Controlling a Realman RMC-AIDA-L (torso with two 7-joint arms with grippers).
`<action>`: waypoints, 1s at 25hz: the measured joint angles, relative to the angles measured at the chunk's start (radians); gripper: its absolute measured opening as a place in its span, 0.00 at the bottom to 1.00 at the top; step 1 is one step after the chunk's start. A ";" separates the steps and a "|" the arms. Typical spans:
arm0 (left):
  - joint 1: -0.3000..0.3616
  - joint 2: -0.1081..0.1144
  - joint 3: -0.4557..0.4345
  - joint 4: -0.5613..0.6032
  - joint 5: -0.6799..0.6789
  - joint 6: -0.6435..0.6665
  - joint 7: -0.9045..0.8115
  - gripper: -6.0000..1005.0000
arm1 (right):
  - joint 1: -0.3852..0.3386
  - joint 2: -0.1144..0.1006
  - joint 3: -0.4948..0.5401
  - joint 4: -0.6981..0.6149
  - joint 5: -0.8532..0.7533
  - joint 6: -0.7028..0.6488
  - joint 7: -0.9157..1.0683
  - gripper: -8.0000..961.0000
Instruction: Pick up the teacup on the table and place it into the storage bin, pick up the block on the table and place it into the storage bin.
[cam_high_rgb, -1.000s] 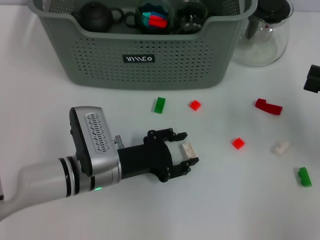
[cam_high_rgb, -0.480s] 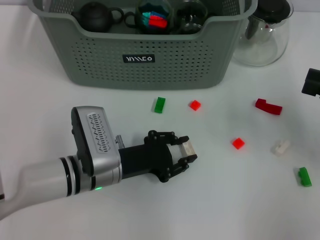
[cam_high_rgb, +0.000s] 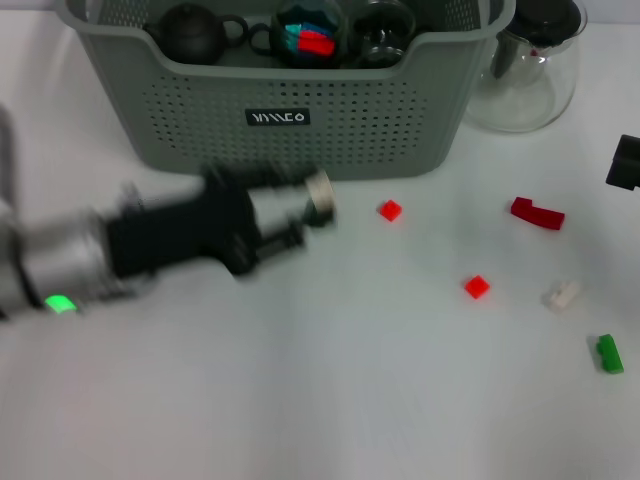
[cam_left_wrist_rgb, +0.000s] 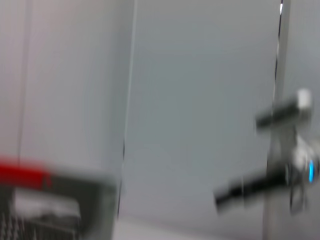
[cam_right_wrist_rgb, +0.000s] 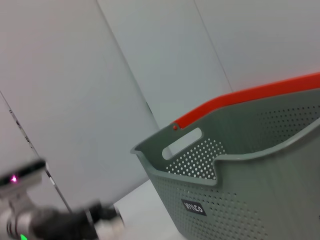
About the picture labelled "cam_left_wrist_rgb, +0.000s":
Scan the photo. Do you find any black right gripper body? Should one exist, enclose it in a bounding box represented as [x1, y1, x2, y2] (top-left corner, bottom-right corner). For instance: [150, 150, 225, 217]
[214, 171, 289, 216]

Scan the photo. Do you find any grey-green perforated storage bin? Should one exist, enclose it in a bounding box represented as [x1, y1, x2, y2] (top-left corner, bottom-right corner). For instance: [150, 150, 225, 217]
[0, 174, 118, 240]

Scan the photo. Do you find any red plastic bar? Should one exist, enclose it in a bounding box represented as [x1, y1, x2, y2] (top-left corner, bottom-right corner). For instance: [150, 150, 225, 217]
[0, 156, 54, 191]

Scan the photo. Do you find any silver right gripper cable plug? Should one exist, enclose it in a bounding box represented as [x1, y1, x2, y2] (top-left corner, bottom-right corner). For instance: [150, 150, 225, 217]
[289, 187, 309, 216]

